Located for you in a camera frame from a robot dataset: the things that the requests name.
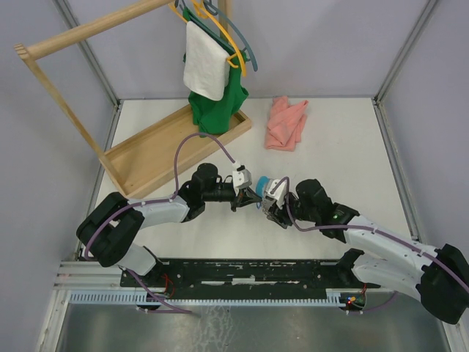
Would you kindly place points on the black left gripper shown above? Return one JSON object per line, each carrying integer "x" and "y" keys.
{"x": 245, "y": 195}

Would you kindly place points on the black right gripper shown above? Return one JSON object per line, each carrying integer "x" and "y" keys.
{"x": 279, "y": 215}

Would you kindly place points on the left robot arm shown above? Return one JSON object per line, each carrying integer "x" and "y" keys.
{"x": 109, "y": 231}

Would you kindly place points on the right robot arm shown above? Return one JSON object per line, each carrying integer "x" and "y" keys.
{"x": 436, "y": 277}

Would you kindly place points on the pink cloth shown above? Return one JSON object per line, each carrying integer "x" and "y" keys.
{"x": 285, "y": 124}

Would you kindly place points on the green shirt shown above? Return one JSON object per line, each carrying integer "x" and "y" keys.
{"x": 213, "y": 116}

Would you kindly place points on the wooden clothes rack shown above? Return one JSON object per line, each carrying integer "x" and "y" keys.
{"x": 43, "y": 157}

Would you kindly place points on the white towel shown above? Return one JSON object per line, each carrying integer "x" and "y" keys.
{"x": 206, "y": 69}

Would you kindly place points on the yellow hanger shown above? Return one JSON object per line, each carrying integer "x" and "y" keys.
{"x": 206, "y": 9}

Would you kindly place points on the grey-blue hanger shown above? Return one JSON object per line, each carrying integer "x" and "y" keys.
{"x": 182, "y": 10}

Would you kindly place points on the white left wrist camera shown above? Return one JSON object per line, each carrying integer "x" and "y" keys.
{"x": 241, "y": 178}

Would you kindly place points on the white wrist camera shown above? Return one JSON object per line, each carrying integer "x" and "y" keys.
{"x": 275, "y": 192}
{"x": 241, "y": 178}

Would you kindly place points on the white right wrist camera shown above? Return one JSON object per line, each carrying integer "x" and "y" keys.
{"x": 275, "y": 192}

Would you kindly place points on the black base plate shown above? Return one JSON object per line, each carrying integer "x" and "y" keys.
{"x": 243, "y": 279}

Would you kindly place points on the aluminium frame rail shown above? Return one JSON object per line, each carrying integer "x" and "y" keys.
{"x": 65, "y": 10}

